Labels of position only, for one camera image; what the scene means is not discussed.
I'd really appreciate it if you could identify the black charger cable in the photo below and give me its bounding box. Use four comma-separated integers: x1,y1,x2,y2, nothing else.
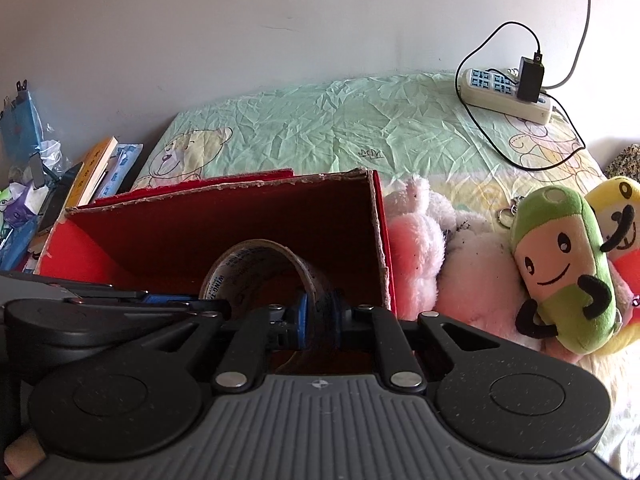
454,20,587,172

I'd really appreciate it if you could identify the grey power strip cord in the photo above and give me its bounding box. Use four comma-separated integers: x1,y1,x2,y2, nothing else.
541,0,592,91

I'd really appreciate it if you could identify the white power strip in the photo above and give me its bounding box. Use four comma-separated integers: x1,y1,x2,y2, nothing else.
458,68,552,126

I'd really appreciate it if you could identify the brown packing tape roll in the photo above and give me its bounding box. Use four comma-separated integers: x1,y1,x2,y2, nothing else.
198,238,328,318

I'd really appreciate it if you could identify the black power adapter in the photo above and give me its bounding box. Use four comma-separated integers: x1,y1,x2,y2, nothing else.
516,52,544,103

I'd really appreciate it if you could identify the red cardboard box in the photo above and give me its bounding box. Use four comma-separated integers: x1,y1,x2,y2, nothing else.
36,168,395,310

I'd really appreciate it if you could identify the pink plush toy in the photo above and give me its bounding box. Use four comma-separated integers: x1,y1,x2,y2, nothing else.
384,174,637,366

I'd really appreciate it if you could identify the blue white box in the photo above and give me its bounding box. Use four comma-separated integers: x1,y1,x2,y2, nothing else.
92,143,143,200

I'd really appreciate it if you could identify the green bean plush toy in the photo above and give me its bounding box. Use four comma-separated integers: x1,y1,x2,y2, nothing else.
510,185,616,356

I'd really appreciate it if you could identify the metal keyring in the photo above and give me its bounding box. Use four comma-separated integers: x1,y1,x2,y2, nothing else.
496,196,523,230

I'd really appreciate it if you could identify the purple white package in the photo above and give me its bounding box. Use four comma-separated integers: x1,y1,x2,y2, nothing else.
1,182,49,229

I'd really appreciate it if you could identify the yellow plush toy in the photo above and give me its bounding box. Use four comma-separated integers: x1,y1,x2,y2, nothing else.
586,176,639,356

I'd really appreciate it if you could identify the blue plastic bag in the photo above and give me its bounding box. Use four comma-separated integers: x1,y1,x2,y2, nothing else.
1,79,42,167

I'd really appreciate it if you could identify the yellow book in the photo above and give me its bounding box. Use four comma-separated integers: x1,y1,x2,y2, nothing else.
63,136,118,209

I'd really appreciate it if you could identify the green cartoon bed sheet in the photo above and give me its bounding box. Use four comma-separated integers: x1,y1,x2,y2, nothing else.
136,74,604,219

